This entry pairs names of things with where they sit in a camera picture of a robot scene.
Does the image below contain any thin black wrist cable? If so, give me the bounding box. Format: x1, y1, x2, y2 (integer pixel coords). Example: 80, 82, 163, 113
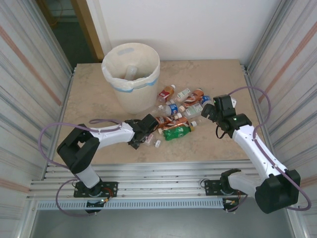
214, 124, 229, 140

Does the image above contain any brown Nescafe coffee bottle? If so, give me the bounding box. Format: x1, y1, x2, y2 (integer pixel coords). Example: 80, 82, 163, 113
157, 116, 190, 132
157, 113, 184, 124
179, 88, 205, 111

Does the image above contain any crushed clear bottle white cap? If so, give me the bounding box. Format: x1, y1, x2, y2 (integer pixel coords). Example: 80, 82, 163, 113
142, 135, 161, 149

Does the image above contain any long clear bottle white cap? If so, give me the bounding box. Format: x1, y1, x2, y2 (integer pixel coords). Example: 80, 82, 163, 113
148, 104, 165, 117

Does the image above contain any aluminium rail frame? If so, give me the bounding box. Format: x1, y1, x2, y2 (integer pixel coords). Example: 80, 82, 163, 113
27, 161, 297, 201

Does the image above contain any green plastic bottle yellow cap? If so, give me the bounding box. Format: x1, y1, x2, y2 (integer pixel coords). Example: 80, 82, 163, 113
162, 125, 195, 141

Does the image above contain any small bottle green white label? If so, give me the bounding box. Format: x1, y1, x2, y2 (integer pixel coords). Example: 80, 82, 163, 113
169, 88, 192, 104

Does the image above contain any white slotted cable duct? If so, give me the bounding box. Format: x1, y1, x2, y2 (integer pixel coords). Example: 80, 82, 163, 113
37, 199, 225, 210

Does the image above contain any clear bottle red label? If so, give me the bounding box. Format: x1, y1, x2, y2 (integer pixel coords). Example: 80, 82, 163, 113
157, 84, 176, 103

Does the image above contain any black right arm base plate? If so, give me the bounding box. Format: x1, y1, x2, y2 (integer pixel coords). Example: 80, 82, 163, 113
205, 178, 231, 196

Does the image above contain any clear bottle blue label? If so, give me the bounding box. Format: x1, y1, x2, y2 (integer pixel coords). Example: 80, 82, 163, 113
163, 103, 180, 116
197, 88, 213, 106

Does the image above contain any white ribbed plastic bin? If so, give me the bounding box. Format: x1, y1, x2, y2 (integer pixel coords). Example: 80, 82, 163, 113
101, 42, 161, 115

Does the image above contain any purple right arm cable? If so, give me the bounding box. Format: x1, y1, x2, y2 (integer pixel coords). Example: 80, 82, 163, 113
229, 86, 313, 213

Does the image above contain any large bottle green white label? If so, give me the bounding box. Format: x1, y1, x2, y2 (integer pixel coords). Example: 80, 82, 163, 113
177, 103, 203, 119

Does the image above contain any white bin with plastic liner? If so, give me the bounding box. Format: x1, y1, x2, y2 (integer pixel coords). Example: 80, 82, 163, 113
101, 42, 161, 94

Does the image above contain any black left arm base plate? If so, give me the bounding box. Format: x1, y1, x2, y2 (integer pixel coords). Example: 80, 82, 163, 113
74, 181, 118, 198

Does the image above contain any wooden door frame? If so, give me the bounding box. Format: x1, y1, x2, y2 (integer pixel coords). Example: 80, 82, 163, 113
70, 0, 105, 62

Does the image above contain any cloudy clear plastic bottle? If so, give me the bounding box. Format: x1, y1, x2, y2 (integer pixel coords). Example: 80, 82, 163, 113
125, 64, 138, 81

